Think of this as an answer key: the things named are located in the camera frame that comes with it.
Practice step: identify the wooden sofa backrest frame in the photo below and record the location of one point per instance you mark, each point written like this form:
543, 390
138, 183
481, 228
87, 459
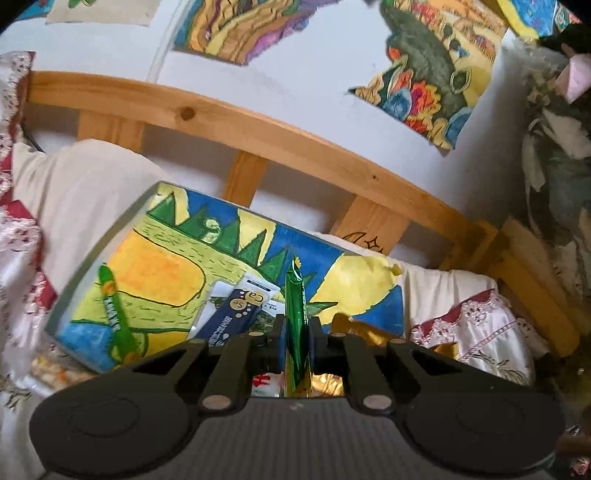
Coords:
118, 110

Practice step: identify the cream cushion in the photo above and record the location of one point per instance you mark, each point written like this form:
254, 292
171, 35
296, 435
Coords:
77, 193

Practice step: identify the blond child wall drawing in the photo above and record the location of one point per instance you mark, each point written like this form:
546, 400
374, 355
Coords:
125, 12

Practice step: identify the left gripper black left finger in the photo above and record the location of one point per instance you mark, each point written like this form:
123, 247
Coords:
140, 416

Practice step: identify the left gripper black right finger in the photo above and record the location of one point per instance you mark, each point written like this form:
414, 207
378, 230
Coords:
496, 425

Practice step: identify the green sausage stick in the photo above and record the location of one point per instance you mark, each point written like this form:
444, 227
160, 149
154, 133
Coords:
298, 372

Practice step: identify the blue calcium milk powder sachet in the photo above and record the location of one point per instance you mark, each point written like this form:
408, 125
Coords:
233, 317

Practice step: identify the silver tray with dinosaur drawing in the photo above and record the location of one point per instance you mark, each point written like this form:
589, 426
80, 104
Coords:
167, 249

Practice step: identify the floral satin sofa cover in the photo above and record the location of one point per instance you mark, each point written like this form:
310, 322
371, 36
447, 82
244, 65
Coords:
274, 436

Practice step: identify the gold foil snack bag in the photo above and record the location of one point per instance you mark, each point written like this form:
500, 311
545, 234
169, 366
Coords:
377, 379

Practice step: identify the yellow green sushi seaweed packet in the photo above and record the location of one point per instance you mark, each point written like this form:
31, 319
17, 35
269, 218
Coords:
123, 339

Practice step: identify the clear nut bar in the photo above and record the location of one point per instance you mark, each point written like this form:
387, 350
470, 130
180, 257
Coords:
55, 368

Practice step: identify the white green seaweed snack packet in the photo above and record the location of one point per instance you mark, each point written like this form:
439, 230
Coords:
217, 294

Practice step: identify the swirly seaweed wall drawing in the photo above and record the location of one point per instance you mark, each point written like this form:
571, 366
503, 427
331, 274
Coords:
237, 31

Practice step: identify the camouflage fabric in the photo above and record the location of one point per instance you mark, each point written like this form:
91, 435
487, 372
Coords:
554, 49

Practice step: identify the white wall pipe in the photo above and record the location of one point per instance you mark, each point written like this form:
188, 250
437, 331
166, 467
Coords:
167, 40

